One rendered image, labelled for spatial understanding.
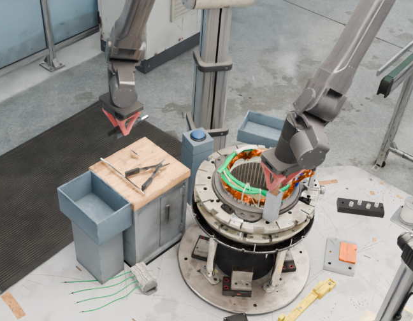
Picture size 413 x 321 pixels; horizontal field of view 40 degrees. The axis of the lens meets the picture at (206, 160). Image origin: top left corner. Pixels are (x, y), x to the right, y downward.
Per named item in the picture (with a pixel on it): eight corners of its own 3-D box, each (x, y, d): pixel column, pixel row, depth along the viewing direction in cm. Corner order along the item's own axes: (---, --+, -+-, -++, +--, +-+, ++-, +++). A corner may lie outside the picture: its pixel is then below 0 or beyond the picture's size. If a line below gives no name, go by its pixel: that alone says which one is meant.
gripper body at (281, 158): (311, 163, 127) (320, 139, 122) (276, 177, 122) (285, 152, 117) (292, 145, 130) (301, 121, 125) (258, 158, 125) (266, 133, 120)
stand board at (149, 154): (134, 211, 144) (134, 205, 143) (88, 173, 154) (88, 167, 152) (190, 176, 156) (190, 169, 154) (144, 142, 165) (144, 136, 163)
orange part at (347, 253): (355, 264, 168) (355, 262, 167) (338, 260, 168) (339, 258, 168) (356, 247, 173) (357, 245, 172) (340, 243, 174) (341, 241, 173)
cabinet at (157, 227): (136, 273, 162) (134, 211, 145) (96, 236, 171) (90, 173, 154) (185, 238, 173) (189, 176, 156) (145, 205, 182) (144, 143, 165)
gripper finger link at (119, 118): (122, 144, 143) (120, 115, 137) (104, 131, 146) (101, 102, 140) (142, 132, 147) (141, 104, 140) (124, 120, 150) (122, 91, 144)
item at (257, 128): (308, 197, 190) (326, 130, 171) (301, 218, 182) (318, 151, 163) (238, 176, 195) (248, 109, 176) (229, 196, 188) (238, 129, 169)
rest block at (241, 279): (231, 276, 158) (232, 265, 155) (250, 278, 158) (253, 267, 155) (231, 290, 155) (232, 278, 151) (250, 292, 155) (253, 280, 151)
